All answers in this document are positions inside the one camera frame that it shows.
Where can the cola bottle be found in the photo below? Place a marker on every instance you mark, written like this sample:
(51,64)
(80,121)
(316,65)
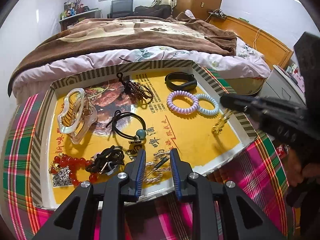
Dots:
(282,151)

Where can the plaid tablecloth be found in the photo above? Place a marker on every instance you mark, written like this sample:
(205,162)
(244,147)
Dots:
(256,169)

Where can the grey drawer cabinet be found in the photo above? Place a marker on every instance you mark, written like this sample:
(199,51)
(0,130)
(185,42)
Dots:
(280,85)

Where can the right hand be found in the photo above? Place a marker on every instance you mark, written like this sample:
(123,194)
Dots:
(294,171)

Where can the black hair tie teal bead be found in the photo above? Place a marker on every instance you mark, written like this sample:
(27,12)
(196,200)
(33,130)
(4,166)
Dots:
(129,126)

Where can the brown blanket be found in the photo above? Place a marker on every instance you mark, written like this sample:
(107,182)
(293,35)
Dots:
(100,34)

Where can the black wristband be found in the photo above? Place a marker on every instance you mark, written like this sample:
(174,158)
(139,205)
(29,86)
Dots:
(180,81)

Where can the desk with items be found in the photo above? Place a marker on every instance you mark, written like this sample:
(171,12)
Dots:
(74,13)

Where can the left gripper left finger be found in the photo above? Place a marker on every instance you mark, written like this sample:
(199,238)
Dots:
(135,171)

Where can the bed with floral sheet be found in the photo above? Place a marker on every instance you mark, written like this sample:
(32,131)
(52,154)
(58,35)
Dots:
(247,63)

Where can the wooden headboard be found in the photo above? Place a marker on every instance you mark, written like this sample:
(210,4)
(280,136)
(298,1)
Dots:
(275,52)

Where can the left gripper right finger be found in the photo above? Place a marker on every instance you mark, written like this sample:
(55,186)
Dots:
(180,171)

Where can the yellow patterned box tray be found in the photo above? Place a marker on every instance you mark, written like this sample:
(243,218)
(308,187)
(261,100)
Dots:
(152,105)

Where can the black office chair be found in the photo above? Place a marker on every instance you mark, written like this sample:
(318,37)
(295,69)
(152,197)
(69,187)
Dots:
(121,8)

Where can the translucent hair claw clip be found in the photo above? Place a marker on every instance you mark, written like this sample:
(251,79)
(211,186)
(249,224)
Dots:
(77,116)

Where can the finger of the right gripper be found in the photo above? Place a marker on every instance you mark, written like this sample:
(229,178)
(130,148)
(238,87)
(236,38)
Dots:
(252,112)
(235,100)

